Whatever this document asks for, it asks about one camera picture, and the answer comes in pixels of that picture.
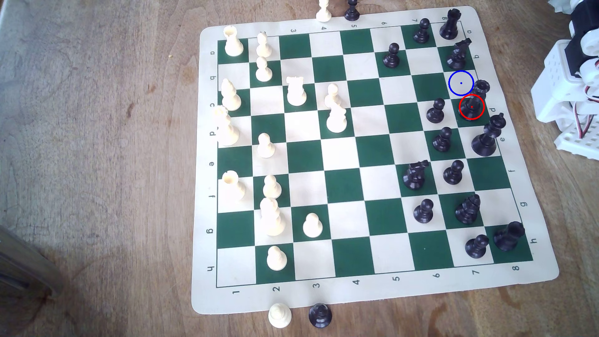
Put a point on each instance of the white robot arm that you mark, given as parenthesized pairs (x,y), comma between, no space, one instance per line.
(557,84)

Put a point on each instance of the black king chess piece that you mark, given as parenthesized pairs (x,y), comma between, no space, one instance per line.
(484,143)

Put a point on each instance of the white knight chess piece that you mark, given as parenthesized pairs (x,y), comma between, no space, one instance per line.
(336,121)

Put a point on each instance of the black bishop chess piece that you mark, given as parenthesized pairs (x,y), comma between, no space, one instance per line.
(467,211)

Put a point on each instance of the black rook chess piece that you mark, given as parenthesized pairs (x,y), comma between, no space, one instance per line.
(449,25)
(507,236)

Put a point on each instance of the white pawn chess piece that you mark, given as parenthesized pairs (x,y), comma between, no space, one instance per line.
(272,188)
(332,96)
(266,147)
(280,316)
(276,260)
(264,72)
(312,227)

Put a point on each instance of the black queen chess piece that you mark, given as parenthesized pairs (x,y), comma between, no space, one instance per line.
(471,106)

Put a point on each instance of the white pawn on a2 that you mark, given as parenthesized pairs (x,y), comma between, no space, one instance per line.
(264,47)

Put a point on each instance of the white queen chess piece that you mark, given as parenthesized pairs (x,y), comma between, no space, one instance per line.
(227,131)

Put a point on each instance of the grey metal object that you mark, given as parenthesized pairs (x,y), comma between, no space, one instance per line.
(23,267)

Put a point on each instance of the black pawn chess piece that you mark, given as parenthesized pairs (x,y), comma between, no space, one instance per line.
(476,248)
(435,113)
(320,316)
(423,213)
(422,32)
(391,57)
(442,142)
(453,174)

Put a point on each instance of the white rook chess piece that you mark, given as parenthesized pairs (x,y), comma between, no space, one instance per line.
(233,44)
(296,93)

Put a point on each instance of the black knight chess piece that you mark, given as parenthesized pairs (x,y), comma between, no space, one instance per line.
(414,177)
(456,57)

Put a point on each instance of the green and white chess mat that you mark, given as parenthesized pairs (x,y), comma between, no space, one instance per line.
(346,187)

